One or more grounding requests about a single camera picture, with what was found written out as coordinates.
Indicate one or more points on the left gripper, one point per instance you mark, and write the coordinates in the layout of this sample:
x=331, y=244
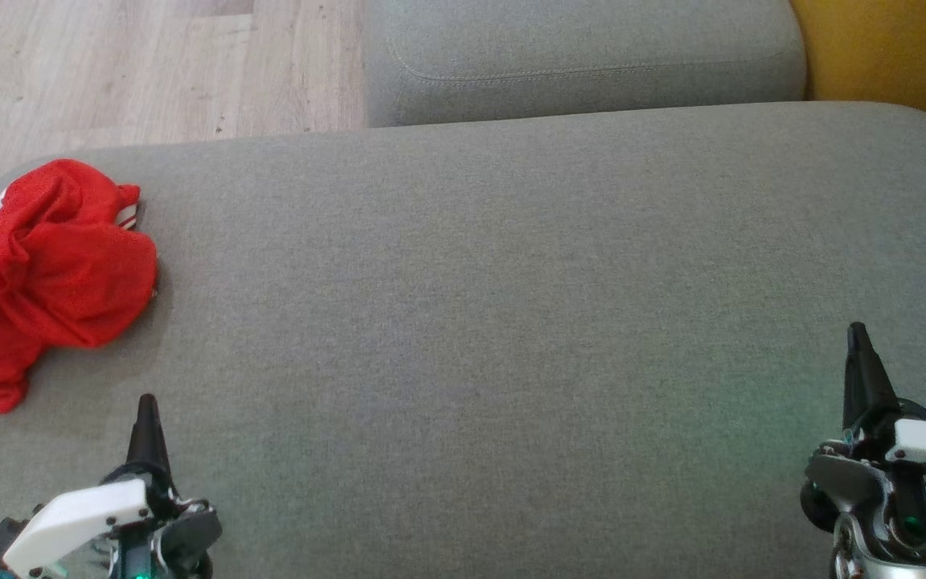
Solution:
x=77, y=519

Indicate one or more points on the red shirt with white sleeves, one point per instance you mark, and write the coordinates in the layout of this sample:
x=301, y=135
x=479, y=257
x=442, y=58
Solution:
x=69, y=265

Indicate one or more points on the large grey sofa seat cushion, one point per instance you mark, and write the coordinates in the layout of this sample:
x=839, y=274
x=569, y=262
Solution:
x=471, y=322

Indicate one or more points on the small grey sofa cushion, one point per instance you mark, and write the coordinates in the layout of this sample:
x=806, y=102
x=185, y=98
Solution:
x=575, y=48

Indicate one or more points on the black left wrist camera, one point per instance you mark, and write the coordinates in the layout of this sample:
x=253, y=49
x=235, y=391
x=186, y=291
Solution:
x=1, y=543

